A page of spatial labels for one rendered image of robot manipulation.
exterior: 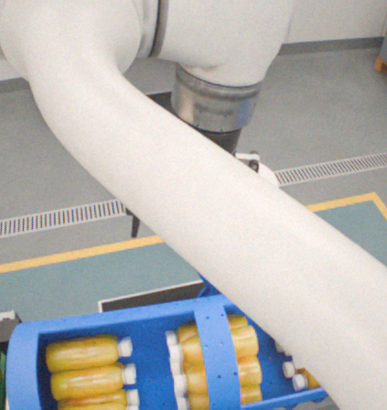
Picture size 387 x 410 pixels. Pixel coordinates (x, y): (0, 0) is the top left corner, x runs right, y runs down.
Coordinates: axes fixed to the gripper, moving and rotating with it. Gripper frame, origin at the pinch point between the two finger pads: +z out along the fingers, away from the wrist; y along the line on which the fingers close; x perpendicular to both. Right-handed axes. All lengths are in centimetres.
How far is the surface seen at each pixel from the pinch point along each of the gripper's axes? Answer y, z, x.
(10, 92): -171, 177, 289
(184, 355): 6.0, 41.6, 1.7
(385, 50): 178, 98, 367
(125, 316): -8.1, 38.8, 7.3
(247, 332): 18.9, 37.4, 7.3
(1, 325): -43, 66, 12
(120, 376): -7, 52, -1
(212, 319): 10.4, 33.8, 7.1
